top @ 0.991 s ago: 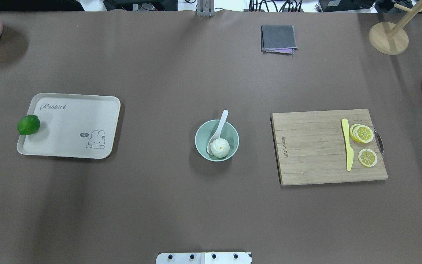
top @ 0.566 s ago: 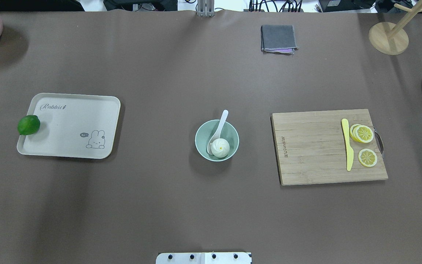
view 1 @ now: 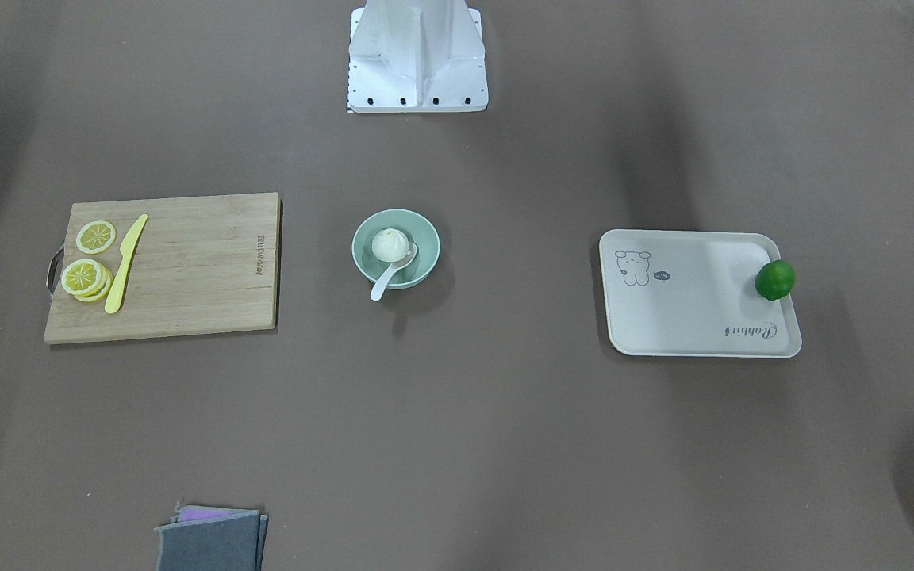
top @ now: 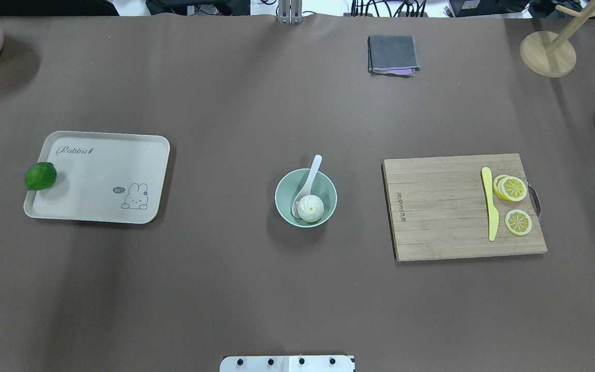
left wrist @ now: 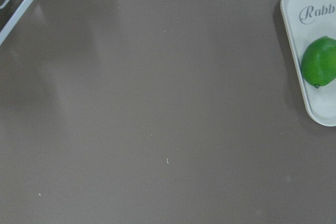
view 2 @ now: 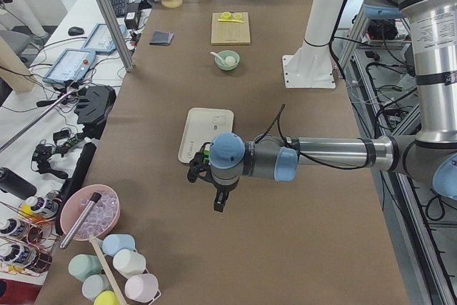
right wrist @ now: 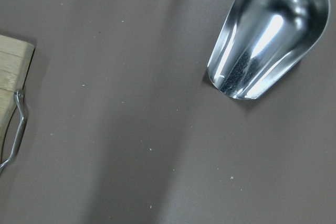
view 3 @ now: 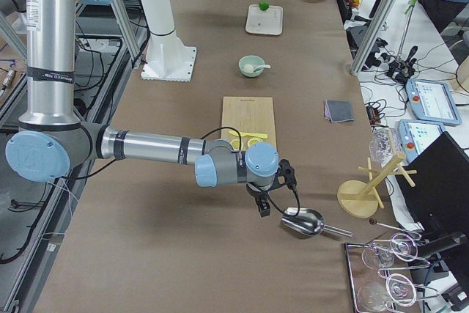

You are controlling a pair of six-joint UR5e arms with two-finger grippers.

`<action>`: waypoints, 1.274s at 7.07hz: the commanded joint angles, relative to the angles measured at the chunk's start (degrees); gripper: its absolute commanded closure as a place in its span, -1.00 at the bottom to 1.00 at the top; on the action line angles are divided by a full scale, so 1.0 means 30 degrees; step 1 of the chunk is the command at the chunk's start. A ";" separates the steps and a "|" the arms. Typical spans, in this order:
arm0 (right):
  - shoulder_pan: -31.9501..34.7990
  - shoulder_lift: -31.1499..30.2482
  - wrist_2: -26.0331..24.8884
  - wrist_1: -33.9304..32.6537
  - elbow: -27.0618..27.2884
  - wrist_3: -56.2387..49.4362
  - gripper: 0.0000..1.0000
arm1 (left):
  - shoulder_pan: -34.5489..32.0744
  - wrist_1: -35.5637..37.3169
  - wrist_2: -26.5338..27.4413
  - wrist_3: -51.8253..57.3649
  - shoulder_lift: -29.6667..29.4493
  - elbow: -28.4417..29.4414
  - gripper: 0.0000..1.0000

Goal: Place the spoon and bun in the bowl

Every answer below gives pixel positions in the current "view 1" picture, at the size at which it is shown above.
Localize white steamed bun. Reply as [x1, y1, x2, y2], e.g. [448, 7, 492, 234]
[371, 228, 409, 264]

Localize white ceramic spoon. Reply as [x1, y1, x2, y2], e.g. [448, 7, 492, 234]
[370, 242, 418, 302]

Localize mint green bowl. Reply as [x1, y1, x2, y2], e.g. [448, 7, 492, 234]
[351, 209, 441, 290]

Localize cream rabbit tray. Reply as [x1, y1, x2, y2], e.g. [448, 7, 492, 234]
[598, 230, 802, 358]

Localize bamboo cutting board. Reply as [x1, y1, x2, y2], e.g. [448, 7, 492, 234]
[44, 193, 282, 346]

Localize green lime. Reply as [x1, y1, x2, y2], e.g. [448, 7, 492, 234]
[754, 259, 797, 302]

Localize yellow plastic knife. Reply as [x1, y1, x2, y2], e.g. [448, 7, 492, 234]
[104, 213, 148, 315]

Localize grey folded cloth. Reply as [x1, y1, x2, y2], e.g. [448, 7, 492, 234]
[155, 504, 268, 570]

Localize lemon slice stack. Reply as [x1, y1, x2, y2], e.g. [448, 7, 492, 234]
[61, 258, 113, 303]

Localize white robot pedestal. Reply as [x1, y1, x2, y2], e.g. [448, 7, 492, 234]
[346, 1, 490, 113]

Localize metal cutting board handle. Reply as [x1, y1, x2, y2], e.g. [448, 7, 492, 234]
[46, 246, 64, 300]

